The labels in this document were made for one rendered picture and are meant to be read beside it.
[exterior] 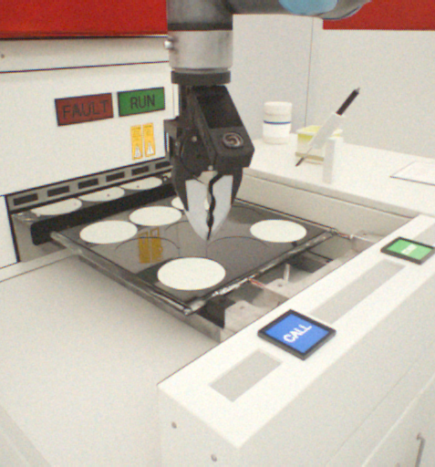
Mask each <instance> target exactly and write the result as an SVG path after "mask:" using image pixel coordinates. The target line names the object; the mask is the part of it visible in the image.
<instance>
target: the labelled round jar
mask: <svg viewBox="0 0 435 467"><path fill-rule="evenodd" d="M264 112H265V114H264V141H265V142H269V144H286V143H288V141H290V134H291V117H292V114H291V112H292V104H291V103H286V102H268V103H265V104H264Z"/></svg>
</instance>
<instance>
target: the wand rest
mask: <svg viewBox="0 0 435 467"><path fill-rule="evenodd" d="M344 117H345V115H344V113H343V114H342V115H341V116H340V115H338V114H336V113H335V112H332V113H331V114H330V116H328V117H327V118H326V121H325V122H324V124H323V125H322V126H321V128H320V129H319V130H318V131H317V133H316V134H315V136H314V137H313V138H312V139H311V140H310V141H309V144H308V146H309V147H312V148H313V149H314V150H318V149H321V148H323V146H324V145H325V144H326V145H325V155H324V165H323V175H322V182H326V183H333V182H337V181H338V180H339V172H340V162H341V154H342V146H343V137H338V136H333V137H330V136H331V135H332V134H333V133H334V131H335V130H336V129H337V127H338V126H339V125H340V124H341V122H342V121H343V120H344Z"/></svg>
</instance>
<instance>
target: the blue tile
mask: <svg viewBox="0 0 435 467"><path fill-rule="evenodd" d="M266 333H267V334H269V335H271V336H273V337H276V339H278V340H280V341H281V342H283V343H286V344H287V345H289V346H291V347H293V348H295V349H297V350H299V351H301V352H305V351H306V350H307V349H309V348H311V347H312V346H313V345H314V344H315V343H316V342H317V341H319V340H320V338H321V337H323V336H324V335H325V334H326V333H328V332H327V331H325V330H324V329H322V328H320V327H316V326H314V325H312V324H310V323H308V322H305V321H304V320H302V319H300V318H298V317H296V316H294V315H290V316H289V317H288V318H287V319H284V320H283V321H281V322H280V323H278V324H277V325H275V326H274V327H272V328H271V329H269V330H268V331H266Z"/></svg>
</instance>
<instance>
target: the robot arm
mask: <svg viewBox="0 0 435 467"><path fill-rule="evenodd" d="M369 1H371V0H166V15H167V24H168V25H167V31H171V30H205V32H168V41H164V42H163V47H164V49H169V67H170V68H174V70H172V71H171V84H174V85H178V93H179V115H175V118H174V119H164V120H163V132H164V150H165V159H166V160H167V161H169V162H170V165H171V167H172V169H171V182H172V185H173V189H174V191H175V192H177V194H178V196H179V198H180V199H181V202H182V204H183V209H184V211H185V213H186V215H187V217H188V219H189V221H190V223H191V225H192V228H193V229H194V232H196V233H197V234H198V235H199V236H200V237H201V238H202V239H203V240H204V241H207V240H212V239H213V237H214V236H215V234H216V233H217V232H218V229H220V228H221V226H222V224H223V222H224V220H225V218H226V216H227V214H228V212H229V211H230V207H231V205H232V204H233V201H234V199H235V196H236V194H237V192H238V190H239V187H240V184H242V180H243V169H244V168H249V167H250V164H251V161H252V158H253V156H254V151H255V148H254V145H253V142H252V140H251V138H250V136H249V134H248V131H247V129H246V127H245V126H244V124H243V120H242V117H240V115H239V113H238V111H237V109H236V107H235V105H234V103H233V99H232V97H231V95H230V93H229V90H228V88H227V87H226V86H225V84H230V83H231V70H228V68H231V66H232V65H233V32H226V31H233V15H289V16H308V17H317V18H320V19H324V20H338V19H342V18H345V17H348V16H351V15H353V14H355V13H356V12H357V11H359V10H360V8H361V7H362V6H363V5H364V4H367V3H369ZM216 85H222V86H216ZM167 133H168V148H169V151H167ZM207 171H212V179H210V180H209V188H208V189H207V186H206V184H205V183H203V182H202V181H200V180H197V179H195V178H194V176H195V177H196V178H199V177H201V175H202V173H203V172H207ZM193 175H194V176H193ZM206 196H207V202H208V204H209V214H210V218H209V222H208V223H207V222H206V219H207V212H206V210H205V207H204V201H205V199H206Z"/></svg>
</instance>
